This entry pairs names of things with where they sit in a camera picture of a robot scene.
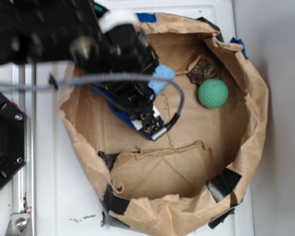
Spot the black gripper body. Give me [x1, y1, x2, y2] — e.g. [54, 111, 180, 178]
[70, 11, 166, 138]

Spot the light blue sponge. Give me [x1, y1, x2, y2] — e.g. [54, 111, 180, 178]
[148, 64, 175, 96]

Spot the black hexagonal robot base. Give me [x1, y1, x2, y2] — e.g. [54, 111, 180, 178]
[0, 92, 25, 191]

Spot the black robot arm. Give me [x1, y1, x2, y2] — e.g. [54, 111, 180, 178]
[0, 0, 167, 140]

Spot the blue plastic bottle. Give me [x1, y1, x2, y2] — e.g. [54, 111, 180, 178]
[91, 82, 163, 140]

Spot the brown rough rock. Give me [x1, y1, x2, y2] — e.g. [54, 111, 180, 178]
[188, 59, 218, 86]

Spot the green dimpled ball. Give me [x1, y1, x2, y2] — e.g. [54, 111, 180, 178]
[197, 79, 229, 109]

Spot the brown paper bag bin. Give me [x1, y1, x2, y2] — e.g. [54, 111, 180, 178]
[59, 13, 268, 236]

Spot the white plastic tray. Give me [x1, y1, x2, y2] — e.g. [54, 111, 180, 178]
[35, 0, 256, 236]

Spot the grey braided cable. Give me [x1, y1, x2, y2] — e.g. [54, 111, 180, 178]
[0, 73, 185, 141]

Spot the aluminium extrusion rail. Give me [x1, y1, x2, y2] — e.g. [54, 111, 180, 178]
[12, 62, 37, 236]

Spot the metal corner bracket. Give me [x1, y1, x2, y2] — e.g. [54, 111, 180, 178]
[5, 212, 32, 236]

